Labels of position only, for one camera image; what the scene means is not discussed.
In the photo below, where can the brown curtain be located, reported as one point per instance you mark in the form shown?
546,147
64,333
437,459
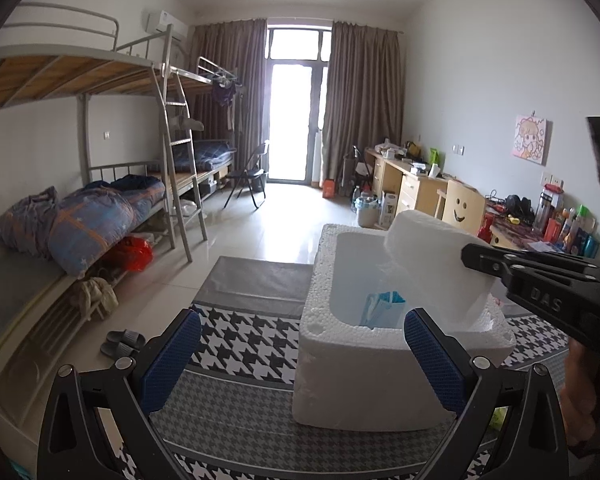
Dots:
240,60
365,100

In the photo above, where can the light wooden desk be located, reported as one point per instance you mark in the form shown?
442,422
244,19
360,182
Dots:
395,175

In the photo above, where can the metal bunk bed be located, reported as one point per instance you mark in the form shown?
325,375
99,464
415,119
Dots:
80,67
205,82

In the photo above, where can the grey mattress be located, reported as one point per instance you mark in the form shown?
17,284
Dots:
15,280

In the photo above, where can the grey hanging cloth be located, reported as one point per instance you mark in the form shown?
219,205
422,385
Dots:
185,122

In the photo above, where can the dark slipper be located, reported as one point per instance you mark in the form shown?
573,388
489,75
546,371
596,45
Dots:
117,351
127,337

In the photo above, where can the cartoon wall picture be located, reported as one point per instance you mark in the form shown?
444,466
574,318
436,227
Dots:
531,140

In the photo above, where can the blue plaid bedding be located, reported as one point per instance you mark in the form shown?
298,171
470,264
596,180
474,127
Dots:
205,152

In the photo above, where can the red paper bag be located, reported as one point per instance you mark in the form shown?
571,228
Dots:
328,189

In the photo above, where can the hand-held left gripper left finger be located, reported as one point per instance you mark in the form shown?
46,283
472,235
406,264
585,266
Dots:
172,360

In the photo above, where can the white paper sheet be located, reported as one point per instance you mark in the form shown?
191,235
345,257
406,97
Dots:
540,246

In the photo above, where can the blue face mask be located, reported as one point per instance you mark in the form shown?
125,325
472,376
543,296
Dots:
380,310

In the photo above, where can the red plastic bag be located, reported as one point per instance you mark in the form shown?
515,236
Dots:
130,255

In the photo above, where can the black headphones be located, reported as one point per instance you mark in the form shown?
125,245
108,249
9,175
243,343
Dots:
517,207

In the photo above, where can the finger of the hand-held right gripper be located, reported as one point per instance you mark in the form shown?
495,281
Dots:
485,260

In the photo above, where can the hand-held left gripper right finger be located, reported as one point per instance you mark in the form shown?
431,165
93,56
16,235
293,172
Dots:
432,360

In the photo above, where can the cluster of toiletry bottles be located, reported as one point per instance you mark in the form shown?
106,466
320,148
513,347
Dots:
570,230

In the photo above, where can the wooden smiley face chair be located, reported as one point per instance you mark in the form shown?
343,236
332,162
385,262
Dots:
462,205

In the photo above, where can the desk with patterned cover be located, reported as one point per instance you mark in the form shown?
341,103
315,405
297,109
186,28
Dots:
520,237

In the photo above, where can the blue orange quilt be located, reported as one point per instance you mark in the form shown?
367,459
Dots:
90,225

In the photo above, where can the green packet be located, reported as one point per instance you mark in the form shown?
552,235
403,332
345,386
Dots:
434,156

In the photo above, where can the beige crumpled cloth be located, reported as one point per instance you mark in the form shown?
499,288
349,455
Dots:
95,297

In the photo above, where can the white foam box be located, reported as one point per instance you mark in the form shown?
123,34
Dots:
350,375

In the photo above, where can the white foam lid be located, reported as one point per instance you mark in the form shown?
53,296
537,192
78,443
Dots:
430,260

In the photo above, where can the black folding chair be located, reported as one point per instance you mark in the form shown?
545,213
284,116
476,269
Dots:
252,165

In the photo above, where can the houndstooth tablecloth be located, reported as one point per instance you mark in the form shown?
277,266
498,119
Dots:
240,340

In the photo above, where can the glass balcony door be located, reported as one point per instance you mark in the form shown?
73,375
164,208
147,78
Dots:
290,110

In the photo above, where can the white cardboard box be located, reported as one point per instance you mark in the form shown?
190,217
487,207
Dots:
387,210

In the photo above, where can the person's right hand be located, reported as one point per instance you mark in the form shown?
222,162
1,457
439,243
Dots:
577,395

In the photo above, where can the purple hanging clothes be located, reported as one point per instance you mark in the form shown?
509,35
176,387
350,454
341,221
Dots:
225,91

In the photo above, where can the white air conditioner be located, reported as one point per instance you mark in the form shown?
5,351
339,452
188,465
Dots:
162,22

